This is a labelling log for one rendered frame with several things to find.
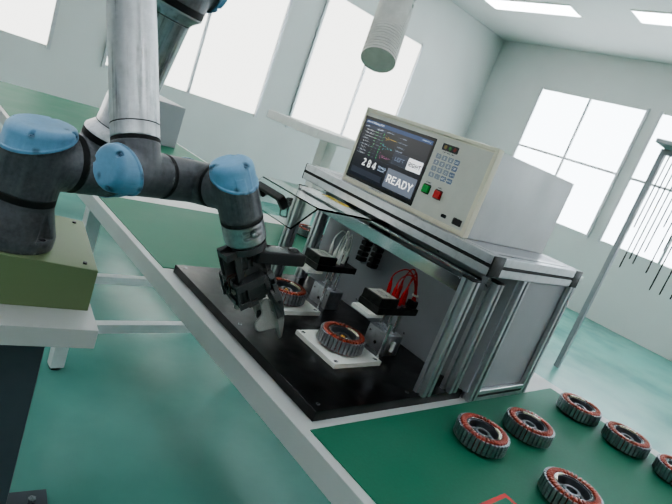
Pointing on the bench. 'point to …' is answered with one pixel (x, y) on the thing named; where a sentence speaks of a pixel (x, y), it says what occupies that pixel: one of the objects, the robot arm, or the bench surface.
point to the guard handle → (273, 195)
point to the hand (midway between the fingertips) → (270, 321)
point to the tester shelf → (441, 240)
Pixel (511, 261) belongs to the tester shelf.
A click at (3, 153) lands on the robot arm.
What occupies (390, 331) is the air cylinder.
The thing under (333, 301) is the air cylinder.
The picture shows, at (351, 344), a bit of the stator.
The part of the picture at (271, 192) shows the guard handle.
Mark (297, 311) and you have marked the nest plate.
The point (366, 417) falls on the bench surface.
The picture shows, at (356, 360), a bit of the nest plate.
